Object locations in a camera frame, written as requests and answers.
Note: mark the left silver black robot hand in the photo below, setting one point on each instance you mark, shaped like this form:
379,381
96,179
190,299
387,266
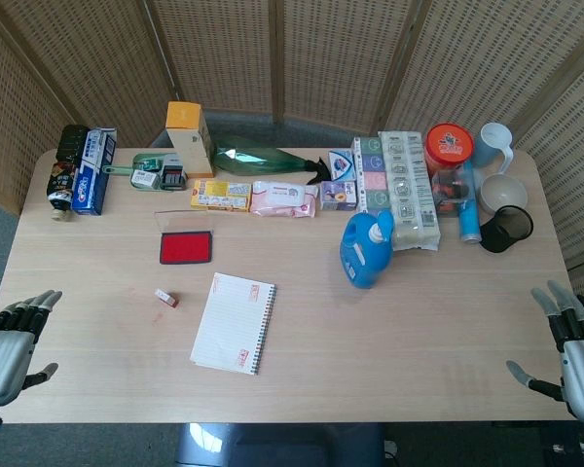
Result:
5,355

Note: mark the small red stamp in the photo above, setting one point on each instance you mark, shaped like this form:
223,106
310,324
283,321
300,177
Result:
166,297

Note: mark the dark robot base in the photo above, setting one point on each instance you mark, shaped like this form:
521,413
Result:
282,445

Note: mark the white spiral lined notebook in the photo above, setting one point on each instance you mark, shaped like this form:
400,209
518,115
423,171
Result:
231,323

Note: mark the black mesh pen cup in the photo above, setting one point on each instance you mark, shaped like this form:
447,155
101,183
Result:
508,228

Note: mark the dark drink bottle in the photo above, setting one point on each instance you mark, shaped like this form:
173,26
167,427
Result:
62,180

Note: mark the blue cylindrical tube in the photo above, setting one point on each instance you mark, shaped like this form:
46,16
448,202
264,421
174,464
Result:
468,216

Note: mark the blue white toothpaste box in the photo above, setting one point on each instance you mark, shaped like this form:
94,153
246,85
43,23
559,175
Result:
91,180

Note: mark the beige bowl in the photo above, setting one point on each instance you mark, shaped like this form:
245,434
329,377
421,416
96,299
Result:
503,192

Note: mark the red ink pad clear lid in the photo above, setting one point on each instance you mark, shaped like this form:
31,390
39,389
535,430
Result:
185,247

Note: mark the small green white box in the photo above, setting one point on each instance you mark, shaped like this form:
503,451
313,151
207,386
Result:
145,179

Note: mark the clear plastic snack box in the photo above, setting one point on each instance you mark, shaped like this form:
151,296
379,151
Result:
448,192

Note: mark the grey black date stamper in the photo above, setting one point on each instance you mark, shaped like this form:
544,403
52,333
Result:
172,175

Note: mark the long clear white pack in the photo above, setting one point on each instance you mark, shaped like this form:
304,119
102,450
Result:
411,194

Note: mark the blue detergent pump bottle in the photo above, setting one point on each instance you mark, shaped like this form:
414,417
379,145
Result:
365,255

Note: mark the orange lid snack jar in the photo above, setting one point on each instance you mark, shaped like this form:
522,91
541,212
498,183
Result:
448,143

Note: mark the yellow flat box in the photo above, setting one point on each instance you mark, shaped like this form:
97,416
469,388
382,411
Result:
221,195

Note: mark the tall orange cream carton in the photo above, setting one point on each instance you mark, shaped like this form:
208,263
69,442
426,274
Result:
190,141

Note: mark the multicolour tissue pack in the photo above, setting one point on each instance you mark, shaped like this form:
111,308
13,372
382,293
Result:
371,175

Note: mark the small purple box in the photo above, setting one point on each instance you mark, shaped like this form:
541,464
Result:
338,195

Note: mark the green plastic spray bottle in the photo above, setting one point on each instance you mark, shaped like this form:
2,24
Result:
253,158

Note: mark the pink wet wipes pack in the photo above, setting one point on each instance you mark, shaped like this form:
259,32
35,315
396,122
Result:
282,198

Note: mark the blue white soap box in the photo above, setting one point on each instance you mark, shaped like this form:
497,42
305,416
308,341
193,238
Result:
341,164

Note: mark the wooden woven folding screen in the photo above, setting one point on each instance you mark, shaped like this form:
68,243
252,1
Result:
331,53

